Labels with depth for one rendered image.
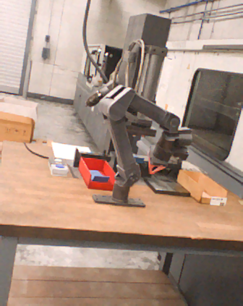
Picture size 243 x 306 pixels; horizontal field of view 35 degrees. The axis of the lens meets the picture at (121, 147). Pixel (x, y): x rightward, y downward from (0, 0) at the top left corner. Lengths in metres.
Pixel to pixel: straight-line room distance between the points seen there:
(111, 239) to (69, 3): 10.01
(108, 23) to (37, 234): 10.11
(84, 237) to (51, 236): 0.10
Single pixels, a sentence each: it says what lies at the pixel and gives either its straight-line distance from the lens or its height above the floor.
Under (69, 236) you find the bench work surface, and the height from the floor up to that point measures 0.87.
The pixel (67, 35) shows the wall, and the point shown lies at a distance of 10.96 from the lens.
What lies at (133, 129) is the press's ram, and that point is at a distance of 1.78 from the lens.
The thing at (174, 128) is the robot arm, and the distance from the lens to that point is 1.45.
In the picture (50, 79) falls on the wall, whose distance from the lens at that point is 10.97.
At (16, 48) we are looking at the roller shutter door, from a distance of 10.89.
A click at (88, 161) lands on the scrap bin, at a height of 0.94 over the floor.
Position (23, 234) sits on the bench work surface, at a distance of 1.19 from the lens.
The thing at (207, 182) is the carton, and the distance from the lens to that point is 1.88.
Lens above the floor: 1.41
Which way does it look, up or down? 12 degrees down
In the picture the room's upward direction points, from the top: 12 degrees clockwise
